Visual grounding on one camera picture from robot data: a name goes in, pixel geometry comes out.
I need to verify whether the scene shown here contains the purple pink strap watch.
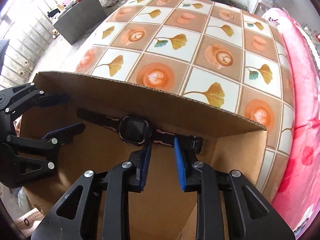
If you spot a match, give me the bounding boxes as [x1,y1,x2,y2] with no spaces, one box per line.
[77,108,203,154]

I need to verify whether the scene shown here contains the brown cardboard box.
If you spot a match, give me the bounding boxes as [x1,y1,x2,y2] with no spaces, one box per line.
[18,71,269,240]

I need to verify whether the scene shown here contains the dark grey cabinet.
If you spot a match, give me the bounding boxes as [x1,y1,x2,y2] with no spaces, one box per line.
[53,0,107,45]

